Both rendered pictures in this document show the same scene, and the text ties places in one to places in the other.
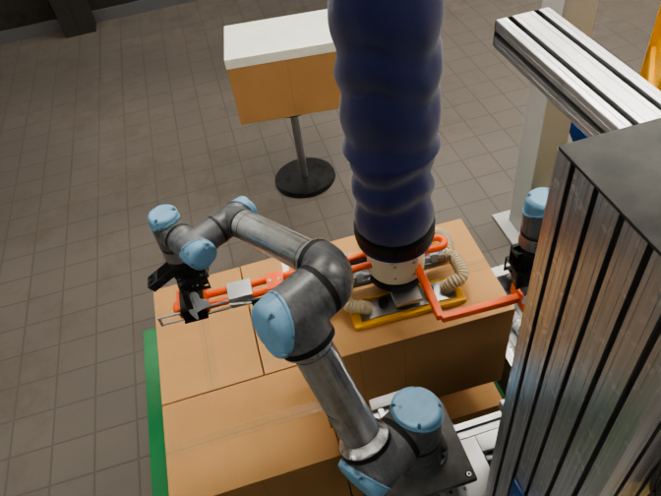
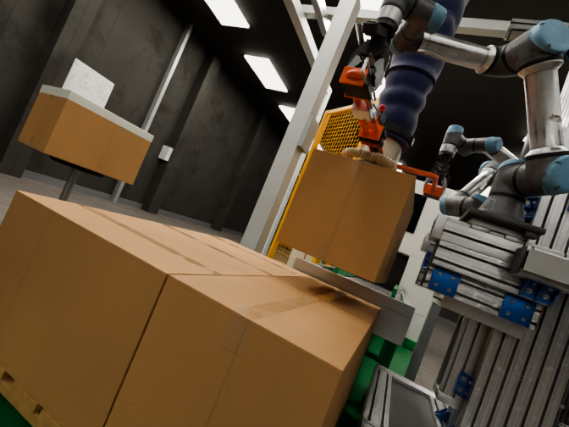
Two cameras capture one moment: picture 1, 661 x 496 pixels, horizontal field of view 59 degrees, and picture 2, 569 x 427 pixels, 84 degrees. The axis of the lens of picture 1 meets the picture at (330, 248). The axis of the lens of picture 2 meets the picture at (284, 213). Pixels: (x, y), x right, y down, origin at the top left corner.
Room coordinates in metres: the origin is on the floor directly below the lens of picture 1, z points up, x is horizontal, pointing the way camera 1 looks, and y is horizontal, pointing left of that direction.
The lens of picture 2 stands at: (0.67, 1.20, 0.72)
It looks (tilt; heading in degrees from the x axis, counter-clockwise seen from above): 3 degrees up; 301
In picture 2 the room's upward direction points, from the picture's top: 22 degrees clockwise
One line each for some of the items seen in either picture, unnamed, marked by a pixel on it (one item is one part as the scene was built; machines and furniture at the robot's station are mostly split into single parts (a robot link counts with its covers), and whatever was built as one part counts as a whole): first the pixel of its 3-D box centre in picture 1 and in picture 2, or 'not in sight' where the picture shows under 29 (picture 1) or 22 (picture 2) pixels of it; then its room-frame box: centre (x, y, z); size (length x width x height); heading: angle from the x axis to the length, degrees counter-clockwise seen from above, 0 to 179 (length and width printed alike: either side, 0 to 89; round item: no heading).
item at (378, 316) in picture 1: (405, 299); not in sight; (1.06, -0.20, 1.09); 0.34 x 0.10 x 0.05; 97
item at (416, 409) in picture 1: (414, 420); (514, 180); (0.63, -0.13, 1.20); 0.13 x 0.12 x 0.14; 128
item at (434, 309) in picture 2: not in sight; (428, 325); (0.77, -1.21, 0.50); 0.07 x 0.07 x 1.00; 9
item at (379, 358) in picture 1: (396, 322); (354, 224); (1.14, -0.18, 0.87); 0.60 x 0.40 x 0.40; 97
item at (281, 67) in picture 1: (284, 67); (91, 137); (3.05, 0.09, 0.82); 0.60 x 0.40 x 0.40; 91
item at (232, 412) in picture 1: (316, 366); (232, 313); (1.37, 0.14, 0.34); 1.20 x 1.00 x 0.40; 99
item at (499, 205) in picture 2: (417, 440); (502, 210); (0.63, -0.13, 1.09); 0.15 x 0.15 x 0.10
